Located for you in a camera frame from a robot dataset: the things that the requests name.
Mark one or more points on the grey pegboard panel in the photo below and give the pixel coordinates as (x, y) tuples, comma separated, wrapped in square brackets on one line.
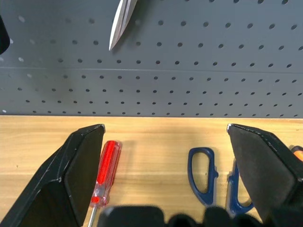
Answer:
[(189, 89)]

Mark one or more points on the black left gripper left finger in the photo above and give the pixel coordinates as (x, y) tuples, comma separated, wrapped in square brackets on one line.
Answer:
[(47, 189)]

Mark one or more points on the black object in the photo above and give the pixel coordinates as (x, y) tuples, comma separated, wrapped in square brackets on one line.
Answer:
[(3, 35)]

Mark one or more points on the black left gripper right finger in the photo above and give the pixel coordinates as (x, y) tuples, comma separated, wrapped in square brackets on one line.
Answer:
[(265, 170)]

